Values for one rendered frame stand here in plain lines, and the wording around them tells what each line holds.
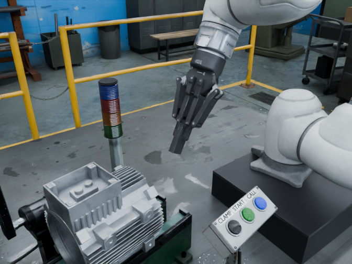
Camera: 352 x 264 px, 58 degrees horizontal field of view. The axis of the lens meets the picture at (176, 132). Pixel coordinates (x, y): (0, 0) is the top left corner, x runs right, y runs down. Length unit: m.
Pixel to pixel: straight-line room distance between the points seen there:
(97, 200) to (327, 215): 0.65
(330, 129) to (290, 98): 0.16
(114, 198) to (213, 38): 0.39
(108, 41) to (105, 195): 5.15
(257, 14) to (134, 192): 0.44
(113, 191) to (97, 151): 0.79
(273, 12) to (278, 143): 0.53
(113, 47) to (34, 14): 1.30
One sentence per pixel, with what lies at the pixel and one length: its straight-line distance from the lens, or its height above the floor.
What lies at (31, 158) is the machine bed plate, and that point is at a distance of 1.50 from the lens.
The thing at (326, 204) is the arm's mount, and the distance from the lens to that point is 1.05.
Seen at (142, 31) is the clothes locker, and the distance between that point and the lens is 5.94.
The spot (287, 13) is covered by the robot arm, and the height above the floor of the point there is 1.47.
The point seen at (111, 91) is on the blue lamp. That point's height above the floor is 1.19.
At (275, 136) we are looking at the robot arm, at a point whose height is 1.06.
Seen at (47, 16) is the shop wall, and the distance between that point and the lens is 5.77.
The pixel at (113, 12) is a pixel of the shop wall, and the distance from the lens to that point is 6.16.
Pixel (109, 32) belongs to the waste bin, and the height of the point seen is 0.46.
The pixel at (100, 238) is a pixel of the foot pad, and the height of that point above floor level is 1.07.
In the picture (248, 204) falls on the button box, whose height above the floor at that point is 1.07.
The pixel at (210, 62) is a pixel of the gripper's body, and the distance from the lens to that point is 0.70.
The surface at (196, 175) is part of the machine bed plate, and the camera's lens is 1.27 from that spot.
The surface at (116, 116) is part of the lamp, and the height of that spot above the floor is 1.11.
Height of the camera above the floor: 1.55
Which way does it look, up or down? 28 degrees down
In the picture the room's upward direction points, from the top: straight up
